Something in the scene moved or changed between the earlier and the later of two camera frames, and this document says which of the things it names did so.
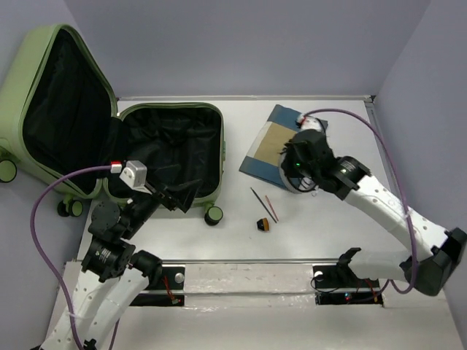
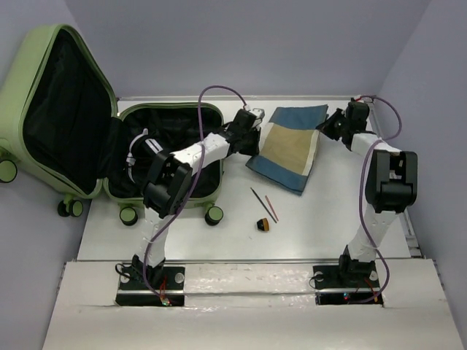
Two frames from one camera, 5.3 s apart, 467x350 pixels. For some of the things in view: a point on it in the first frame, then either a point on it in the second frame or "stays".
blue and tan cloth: [263, 160] stays
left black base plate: [172, 278] stays
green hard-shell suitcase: [59, 114] stays
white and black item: [296, 168] → [142, 154]
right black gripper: [292, 149] → [326, 127]
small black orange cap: [263, 224] stays
